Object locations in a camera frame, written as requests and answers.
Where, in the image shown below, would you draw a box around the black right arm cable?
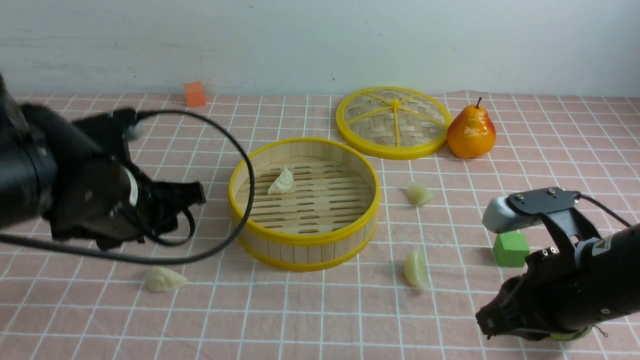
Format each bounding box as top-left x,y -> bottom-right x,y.
575,193 -> 633,229

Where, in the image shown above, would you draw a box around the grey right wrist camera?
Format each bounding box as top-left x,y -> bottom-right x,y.
481,187 -> 603,256

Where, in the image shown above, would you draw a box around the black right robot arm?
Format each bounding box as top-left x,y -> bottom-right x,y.
475,225 -> 640,341

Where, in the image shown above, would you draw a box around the orange foam cube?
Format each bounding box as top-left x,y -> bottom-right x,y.
183,81 -> 207,108

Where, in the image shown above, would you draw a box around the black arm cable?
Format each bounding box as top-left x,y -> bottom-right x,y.
575,193 -> 633,229
0,109 -> 256,266

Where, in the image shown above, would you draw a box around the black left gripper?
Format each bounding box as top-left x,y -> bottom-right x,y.
42,111 -> 207,251

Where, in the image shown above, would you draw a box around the pale dumpling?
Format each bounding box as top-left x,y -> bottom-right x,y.
267,166 -> 295,195
143,266 -> 189,293

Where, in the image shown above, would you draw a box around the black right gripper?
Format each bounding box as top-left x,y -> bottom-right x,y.
475,247 -> 580,342

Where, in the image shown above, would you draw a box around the bamboo steamer tray yellow rims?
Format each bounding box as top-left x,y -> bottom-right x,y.
237,137 -> 381,272

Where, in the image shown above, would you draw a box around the green foam cube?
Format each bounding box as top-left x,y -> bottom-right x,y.
492,230 -> 530,269

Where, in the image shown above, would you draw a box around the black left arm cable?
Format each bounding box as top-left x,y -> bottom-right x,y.
0,109 -> 256,266

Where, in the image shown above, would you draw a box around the green toy watermelon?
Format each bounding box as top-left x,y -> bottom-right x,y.
548,325 -> 609,342

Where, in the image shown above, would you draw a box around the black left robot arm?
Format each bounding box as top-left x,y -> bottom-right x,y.
0,82 -> 206,251

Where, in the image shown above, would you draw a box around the orange yellow toy pear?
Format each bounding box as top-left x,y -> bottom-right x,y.
446,96 -> 497,160

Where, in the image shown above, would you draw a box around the greenish dumpling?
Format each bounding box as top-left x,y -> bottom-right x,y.
403,247 -> 430,291
405,182 -> 434,207

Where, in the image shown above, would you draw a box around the woven bamboo steamer lid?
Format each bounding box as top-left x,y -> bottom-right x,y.
334,86 -> 453,161

